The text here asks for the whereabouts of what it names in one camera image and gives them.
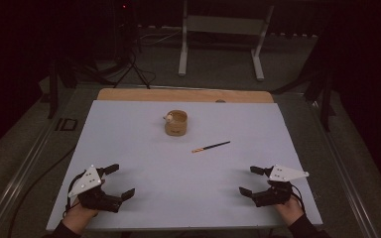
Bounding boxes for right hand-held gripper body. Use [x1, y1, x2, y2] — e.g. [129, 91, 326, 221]
[251, 164, 311, 208]

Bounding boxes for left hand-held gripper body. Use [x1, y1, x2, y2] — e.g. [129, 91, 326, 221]
[67, 165, 124, 214]

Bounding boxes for black and orange pencil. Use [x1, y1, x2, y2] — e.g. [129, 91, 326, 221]
[190, 140, 232, 154]

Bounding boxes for wooden pen holder cup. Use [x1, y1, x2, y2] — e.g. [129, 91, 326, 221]
[163, 109, 189, 137]

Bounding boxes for person's right hand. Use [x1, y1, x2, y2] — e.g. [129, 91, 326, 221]
[272, 194, 306, 228]

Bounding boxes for person's left hand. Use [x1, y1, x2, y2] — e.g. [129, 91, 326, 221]
[62, 196, 99, 235]

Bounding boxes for white board mat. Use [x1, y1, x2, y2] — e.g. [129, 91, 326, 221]
[45, 100, 323, 232]

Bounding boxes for black stand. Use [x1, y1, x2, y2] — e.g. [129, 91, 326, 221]
[302, 73, 337, 133]

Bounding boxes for wooden table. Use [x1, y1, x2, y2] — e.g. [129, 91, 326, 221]
[96, 87, 275, 104]

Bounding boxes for black tripod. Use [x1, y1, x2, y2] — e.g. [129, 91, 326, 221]
[113, 0, 152, 90]

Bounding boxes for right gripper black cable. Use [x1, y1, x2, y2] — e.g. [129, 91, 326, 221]
[290, 183, 306, 204]

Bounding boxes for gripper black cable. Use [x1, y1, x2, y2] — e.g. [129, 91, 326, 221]
[290, 183, 306, 204]
[64, 172, 86, 214]

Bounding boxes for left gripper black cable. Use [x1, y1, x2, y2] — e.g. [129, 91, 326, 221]
[64, 172, 86, 214]

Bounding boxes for black floor cable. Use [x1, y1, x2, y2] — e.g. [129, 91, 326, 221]
[7, 146, 77, 238]

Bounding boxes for metal floor rail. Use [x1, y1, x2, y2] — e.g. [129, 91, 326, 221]
[306, 95, 380, 238]
[0, 86, 80, 238]

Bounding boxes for white metal stand frame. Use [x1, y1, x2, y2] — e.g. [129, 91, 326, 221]
[177, 0, 276, 82]

